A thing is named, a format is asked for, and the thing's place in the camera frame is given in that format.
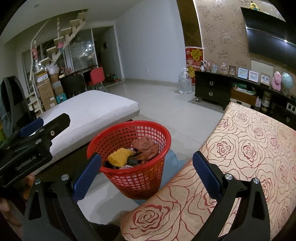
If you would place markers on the pink plush toy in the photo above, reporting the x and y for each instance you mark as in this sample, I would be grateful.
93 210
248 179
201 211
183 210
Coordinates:
276 81

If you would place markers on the red plastic mesh basket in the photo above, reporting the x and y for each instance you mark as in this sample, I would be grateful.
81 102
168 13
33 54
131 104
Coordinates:
135 182

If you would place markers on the yellow plush on television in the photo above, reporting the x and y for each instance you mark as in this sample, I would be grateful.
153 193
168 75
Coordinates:
254 6

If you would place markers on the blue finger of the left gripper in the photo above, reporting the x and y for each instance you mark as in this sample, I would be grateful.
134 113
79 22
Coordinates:
31 128
51 130

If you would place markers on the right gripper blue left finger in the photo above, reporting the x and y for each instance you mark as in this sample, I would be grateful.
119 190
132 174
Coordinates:
85 179

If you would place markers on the black tv cabinet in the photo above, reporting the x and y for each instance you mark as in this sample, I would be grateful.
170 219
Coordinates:
221 89

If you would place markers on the rose pattern tablecloth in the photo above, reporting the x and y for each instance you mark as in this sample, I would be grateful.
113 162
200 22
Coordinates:
240 185

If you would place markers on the black office chair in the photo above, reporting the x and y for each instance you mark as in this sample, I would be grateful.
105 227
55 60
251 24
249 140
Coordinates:
15 113

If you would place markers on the light blue globe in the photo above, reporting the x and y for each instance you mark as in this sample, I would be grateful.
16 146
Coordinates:
286 81

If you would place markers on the yellow foam fruit net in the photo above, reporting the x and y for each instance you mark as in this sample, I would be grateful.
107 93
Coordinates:
119 158

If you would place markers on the blue framed picture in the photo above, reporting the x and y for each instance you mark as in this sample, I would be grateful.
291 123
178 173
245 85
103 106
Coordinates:
242 73

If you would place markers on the person left hand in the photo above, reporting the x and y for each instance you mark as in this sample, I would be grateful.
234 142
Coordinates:
8 208

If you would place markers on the brown paper bag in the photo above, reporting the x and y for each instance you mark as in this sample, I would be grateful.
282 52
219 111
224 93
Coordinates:
145 149

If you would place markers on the red chair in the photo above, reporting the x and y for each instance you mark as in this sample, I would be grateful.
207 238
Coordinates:
97 77

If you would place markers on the wooden staircase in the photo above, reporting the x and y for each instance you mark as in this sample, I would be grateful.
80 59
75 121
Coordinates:
48 45

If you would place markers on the large clear water jug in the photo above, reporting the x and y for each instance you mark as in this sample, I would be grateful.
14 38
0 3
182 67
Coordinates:
185 83

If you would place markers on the light blue floor mat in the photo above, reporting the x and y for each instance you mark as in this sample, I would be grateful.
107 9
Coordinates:
172 166

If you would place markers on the wall mounted black television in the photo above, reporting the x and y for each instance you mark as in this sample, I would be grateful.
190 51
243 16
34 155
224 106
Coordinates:
269 37

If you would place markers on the red yellow festive poster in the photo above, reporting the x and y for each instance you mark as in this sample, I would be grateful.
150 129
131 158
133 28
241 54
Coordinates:
194 57

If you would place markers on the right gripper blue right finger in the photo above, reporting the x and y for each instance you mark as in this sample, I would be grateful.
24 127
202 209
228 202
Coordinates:
206 172

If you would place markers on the white cushioned sofa seat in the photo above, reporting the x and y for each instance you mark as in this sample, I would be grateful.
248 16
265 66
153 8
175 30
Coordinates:
90 113

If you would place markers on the stacked cardboard boxes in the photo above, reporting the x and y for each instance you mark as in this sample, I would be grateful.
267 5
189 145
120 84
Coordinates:
50 89

